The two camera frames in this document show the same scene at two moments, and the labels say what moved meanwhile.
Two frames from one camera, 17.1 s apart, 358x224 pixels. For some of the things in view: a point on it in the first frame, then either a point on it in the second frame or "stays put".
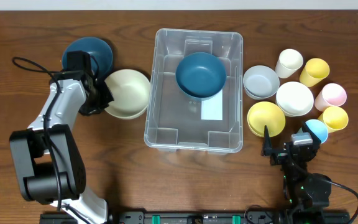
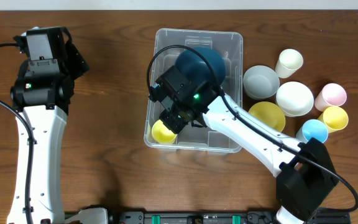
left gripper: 101,98 → 77,58
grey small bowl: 260,82 stays put
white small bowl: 294,99 stays put
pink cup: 331,95 stays put
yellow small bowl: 266,113 stays put
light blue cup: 319,129 stays put
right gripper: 286,154 → 173,118
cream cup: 289,61 stays put
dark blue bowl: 101,59 → 196,68
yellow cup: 315,70 → 161,134
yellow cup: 335,119 stays put
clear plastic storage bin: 174,118 stays put
